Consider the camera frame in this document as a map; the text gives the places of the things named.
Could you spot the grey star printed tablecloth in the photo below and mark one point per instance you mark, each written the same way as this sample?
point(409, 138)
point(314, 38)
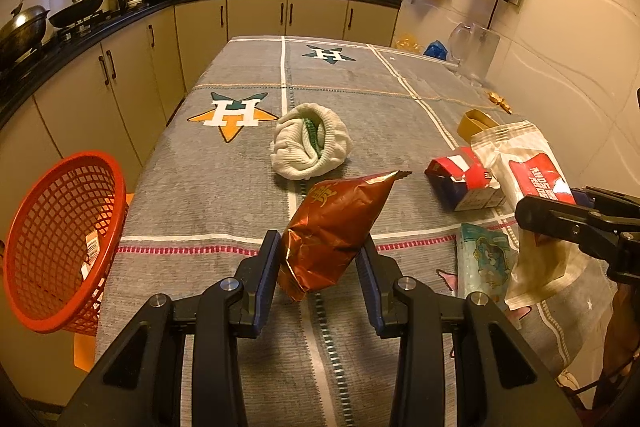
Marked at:
point(250, 187)

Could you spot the black kitchen countertop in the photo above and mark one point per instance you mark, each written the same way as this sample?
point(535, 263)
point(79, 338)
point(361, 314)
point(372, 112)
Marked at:
point(100, 24)

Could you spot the white red printed packet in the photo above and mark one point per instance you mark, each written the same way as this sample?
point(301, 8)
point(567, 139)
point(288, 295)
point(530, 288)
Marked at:
point(525, 167)

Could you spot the gold candy wrapper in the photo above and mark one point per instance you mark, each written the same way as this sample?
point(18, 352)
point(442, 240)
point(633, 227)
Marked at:
point(499, 102)

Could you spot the red white blue carton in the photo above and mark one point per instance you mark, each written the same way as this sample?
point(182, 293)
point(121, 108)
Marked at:
point(465, 187)

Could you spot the person's right forearm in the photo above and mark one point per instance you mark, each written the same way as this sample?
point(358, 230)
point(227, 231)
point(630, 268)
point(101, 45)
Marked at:
point(620, 342)

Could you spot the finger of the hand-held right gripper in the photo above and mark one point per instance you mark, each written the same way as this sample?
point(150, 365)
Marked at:
point(615, 207)
point(560, 217)

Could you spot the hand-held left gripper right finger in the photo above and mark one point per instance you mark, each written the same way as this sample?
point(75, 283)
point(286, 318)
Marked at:
point(370, 277)

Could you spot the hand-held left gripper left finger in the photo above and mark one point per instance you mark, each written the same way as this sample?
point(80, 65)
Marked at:
point(267, 272)

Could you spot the white knit sock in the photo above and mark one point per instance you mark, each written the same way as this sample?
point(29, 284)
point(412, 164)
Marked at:
point(300, 149)

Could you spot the beige kitchen base cabinets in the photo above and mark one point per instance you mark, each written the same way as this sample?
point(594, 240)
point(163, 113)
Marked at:
point(125, 77)

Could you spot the lidded steel wok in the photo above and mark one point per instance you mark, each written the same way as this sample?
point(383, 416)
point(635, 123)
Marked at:
point(22, 27)

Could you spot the gas stove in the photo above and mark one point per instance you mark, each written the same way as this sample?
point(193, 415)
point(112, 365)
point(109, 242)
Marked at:
point(85, 29)

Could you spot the red plastic mesh basket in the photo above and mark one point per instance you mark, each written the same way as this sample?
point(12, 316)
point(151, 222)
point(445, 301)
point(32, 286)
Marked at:
point(45, 227)

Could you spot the orange cardboard box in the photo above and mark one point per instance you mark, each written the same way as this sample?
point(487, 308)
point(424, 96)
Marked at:
point(91, 254)

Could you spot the black wok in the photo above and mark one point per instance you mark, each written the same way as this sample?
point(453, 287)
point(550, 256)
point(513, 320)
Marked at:
point(80, 9)

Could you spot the red foil snack bag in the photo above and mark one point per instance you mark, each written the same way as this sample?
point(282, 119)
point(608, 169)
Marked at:
point(330, 227)

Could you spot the crumpled yellow plastic bag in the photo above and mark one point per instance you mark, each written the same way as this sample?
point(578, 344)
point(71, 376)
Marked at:
point(409, 43)

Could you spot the clear glass pitcher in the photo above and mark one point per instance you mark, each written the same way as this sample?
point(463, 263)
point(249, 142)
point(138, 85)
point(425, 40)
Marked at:
point(475, 52)

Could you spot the small blue object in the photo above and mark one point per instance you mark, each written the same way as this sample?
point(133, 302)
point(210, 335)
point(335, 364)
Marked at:
point(436, 49)

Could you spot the blue cartoon tissue packet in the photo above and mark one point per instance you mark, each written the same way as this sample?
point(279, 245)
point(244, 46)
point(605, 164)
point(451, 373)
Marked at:
point(487, 262)

